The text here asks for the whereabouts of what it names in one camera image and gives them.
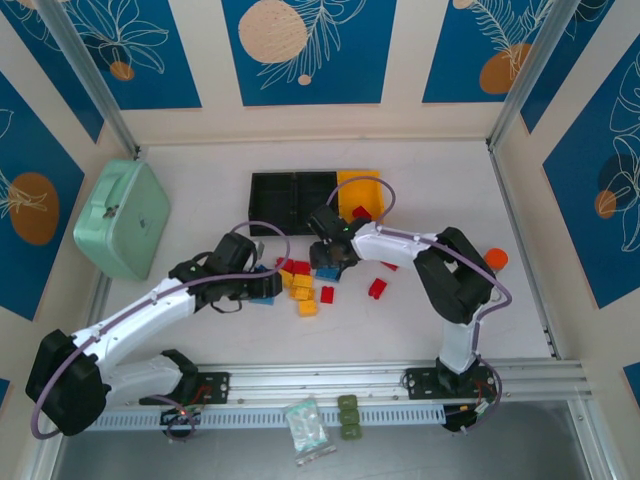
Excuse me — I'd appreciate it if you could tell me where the aluminium frame post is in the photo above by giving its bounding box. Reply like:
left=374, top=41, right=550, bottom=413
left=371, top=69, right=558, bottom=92
left=37, top=0, right=144, bottom=158
left=486, top=0, right=591, bottom=152

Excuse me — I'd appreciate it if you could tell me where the white slotted cable tray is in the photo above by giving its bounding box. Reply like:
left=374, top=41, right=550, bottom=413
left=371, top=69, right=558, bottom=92
left=92, top=403, right=447, bottom=433

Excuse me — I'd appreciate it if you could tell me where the black left mount plate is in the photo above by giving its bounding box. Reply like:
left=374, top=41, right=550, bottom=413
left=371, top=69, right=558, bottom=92
left=138, top=371, right=233, bottom=407

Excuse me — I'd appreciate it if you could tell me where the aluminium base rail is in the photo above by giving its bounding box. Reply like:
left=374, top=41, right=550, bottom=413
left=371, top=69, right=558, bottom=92
left=197, top=357, right=586, bottom=403

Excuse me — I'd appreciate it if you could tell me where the orange capped bottle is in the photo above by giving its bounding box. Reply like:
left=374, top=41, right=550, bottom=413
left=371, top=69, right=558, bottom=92
left=483, top=247, right=511, bottom=274

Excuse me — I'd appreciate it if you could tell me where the black plastic bin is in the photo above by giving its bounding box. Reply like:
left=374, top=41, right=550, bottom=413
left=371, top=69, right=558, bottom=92
left=248, top=172, right=298, bottom=238
left=293, top=171, right=340, bottom=236

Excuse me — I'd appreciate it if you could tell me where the mint green carry case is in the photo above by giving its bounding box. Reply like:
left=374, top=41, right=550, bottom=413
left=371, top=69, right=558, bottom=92
left=73, top=158, right=172, bottom=281

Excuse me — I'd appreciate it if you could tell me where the yellow plastic bin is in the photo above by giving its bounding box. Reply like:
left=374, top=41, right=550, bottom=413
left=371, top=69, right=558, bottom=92
left=335, top=168, right=387, bottom=225

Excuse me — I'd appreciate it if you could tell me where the black right mount plate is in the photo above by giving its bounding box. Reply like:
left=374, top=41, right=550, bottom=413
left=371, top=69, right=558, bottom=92
left=403, top=365, right=497, bottom=402

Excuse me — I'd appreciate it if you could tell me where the clear plastic bag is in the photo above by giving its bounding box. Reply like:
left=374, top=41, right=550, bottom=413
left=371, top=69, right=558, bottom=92
left=283, top=396, right=338, bottom=468

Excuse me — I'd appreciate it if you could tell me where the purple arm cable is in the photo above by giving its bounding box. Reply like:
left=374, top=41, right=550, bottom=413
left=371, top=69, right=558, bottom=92
left=324, top=176, right=514, bottom=436
left=30, top=221, right=293, bottom=441

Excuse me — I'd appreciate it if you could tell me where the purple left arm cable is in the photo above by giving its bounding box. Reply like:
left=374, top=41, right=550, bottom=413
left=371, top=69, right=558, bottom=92
left=30, top=221, right=293, bottom=441

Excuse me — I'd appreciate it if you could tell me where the black mount plate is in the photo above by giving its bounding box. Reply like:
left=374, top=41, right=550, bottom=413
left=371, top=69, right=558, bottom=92
left=403, top=365, right=497, bottom=402
left=138, top=371, right=233, bottom=407

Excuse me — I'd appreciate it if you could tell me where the left base electronics board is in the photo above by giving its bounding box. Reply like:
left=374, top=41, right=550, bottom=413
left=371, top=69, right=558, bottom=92
left=158, top=403, right=206, bottom=446

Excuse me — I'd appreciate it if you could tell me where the right base electronics board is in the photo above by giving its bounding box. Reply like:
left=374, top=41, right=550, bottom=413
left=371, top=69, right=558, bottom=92
left=441, top=398, right=504, bottom=438

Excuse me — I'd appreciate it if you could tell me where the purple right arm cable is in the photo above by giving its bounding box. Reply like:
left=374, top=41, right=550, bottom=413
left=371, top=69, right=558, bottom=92
left=324, top=176, right=514, bottom=436

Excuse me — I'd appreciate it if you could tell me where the base electronics board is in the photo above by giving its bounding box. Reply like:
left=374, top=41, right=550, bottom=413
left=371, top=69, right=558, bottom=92
left=441, top=398, right=504, bottom=438
left=158, top=403, right=206, bottom=446

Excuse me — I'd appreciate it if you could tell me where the aluminium side rail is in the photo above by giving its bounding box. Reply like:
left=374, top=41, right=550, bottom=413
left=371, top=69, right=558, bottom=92
left=81, top=273, right=114, bottom=332
left=488, top=143, right=564, bottom=361

